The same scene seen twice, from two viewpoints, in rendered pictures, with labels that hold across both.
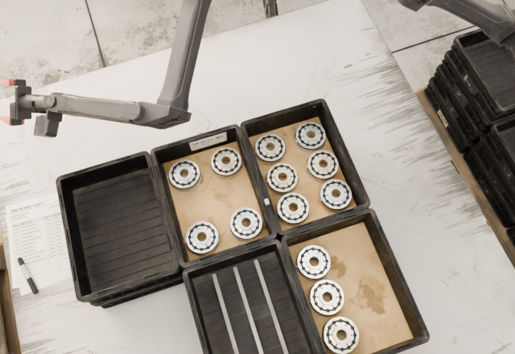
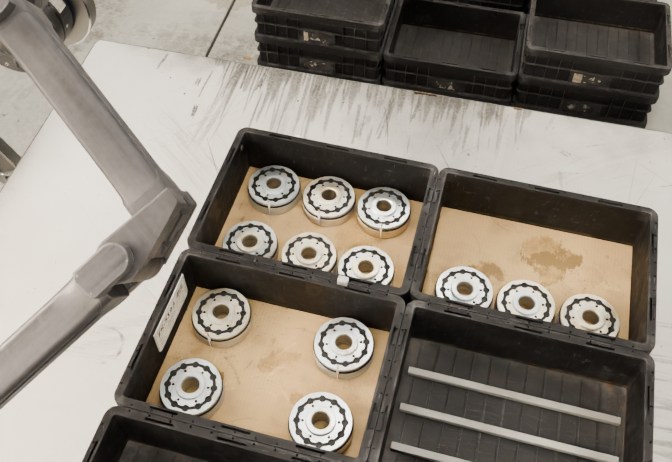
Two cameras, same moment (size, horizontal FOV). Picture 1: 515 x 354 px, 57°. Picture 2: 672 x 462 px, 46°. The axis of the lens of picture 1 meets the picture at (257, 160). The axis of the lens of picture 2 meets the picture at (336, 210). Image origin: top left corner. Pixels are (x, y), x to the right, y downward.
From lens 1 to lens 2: 0.63 m
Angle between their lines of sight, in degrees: 31
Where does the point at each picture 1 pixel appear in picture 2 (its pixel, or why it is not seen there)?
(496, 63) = (311, 3)
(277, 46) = (81, 167)
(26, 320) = not seen: outside the picture
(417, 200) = (440, 154)
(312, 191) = (354, 237)
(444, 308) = not seen: hidden behind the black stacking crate
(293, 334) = (552, 385)
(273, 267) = (433, 353)
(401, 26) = not seen: hidden behind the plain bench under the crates
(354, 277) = (513, 262)
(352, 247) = (469, 238)
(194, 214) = (267, 418)
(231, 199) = (286, 348)
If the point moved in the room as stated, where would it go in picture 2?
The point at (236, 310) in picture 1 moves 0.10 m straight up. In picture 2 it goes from (470, 446) to (479, 421)
